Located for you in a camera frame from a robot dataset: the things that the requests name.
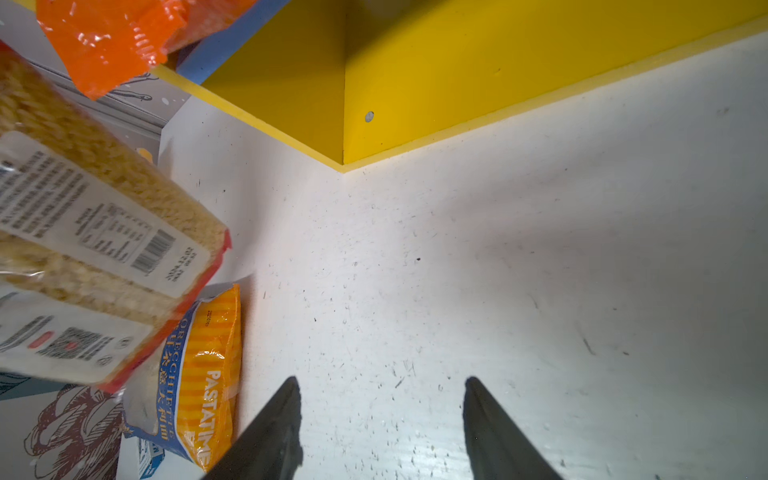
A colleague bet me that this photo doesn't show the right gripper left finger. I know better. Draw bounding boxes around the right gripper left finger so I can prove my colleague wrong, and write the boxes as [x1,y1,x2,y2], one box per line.
[204,376,303,480]

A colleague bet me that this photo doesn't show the yellow shelf pink blue boards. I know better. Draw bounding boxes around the yellow shelf pink blue boards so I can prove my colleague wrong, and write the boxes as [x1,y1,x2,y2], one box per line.
[155,1,767,172]

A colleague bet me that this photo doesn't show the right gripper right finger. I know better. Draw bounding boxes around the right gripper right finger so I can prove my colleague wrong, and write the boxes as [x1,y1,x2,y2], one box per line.
[463,377,562,480]

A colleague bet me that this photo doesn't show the blue macaroni bag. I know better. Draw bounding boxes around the blue macaroni bag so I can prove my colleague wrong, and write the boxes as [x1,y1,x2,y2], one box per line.
[122,283,242,472]

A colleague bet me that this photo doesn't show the orange Pastatime macaroni bag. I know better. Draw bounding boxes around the orange Pastatime macaroni bag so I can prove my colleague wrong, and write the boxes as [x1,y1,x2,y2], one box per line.
[35,0,256,100]

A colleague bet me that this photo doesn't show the red macaroni bag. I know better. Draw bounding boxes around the red macaroni bag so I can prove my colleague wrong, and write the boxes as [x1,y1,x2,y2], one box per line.
[1,47,231,392]

